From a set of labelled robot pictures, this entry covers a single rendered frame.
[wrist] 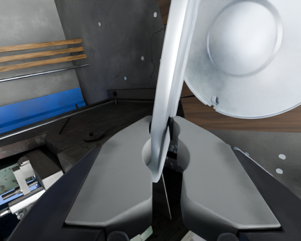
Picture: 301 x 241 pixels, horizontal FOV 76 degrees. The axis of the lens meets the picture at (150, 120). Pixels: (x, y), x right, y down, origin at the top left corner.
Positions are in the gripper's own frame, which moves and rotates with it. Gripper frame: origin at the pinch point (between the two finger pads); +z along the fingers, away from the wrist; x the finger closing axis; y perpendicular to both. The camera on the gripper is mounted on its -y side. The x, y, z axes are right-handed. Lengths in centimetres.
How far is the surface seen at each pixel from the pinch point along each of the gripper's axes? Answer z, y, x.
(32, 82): 144, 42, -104
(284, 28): 21.4, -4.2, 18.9
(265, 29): 22.6, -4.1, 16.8
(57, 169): 33, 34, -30
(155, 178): 0.2, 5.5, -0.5
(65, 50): 145, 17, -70
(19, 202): 24, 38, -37
